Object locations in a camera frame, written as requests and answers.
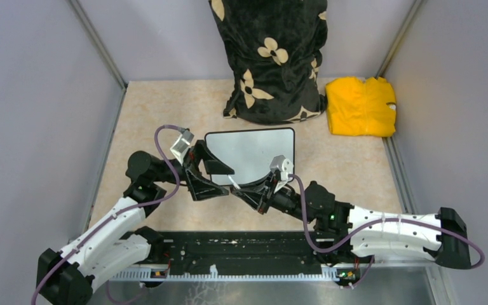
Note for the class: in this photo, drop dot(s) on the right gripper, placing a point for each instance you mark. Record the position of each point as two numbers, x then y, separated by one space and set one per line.
254 195

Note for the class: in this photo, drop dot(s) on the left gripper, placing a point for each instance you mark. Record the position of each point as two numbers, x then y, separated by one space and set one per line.
201 189

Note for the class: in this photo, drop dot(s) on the white marker pen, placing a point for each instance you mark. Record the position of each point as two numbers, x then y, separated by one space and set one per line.
233 182

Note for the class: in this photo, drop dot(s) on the small whiteboard black frame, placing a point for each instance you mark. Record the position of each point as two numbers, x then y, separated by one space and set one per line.
249 152

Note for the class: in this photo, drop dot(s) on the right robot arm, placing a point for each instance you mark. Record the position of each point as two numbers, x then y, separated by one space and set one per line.
340 229

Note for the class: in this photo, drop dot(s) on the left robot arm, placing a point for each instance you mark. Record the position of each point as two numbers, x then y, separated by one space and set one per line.
72 274

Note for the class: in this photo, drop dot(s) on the folded yellow garment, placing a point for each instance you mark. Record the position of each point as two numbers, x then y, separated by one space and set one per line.
361 107

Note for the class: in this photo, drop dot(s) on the black floral blanket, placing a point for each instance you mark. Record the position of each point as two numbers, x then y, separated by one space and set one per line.
274 51

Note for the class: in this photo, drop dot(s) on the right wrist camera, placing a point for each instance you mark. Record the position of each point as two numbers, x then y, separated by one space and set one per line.
284 166

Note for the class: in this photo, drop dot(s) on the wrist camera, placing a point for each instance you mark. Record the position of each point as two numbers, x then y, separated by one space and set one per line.
181 146
284 166

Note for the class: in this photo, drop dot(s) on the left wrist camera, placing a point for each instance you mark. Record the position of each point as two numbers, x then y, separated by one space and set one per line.
181 146

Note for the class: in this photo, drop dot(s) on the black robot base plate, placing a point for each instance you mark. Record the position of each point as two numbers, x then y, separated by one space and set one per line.
253 256

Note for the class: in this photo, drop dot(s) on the aluminium rail frame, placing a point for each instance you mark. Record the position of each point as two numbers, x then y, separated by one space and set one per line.
235 256

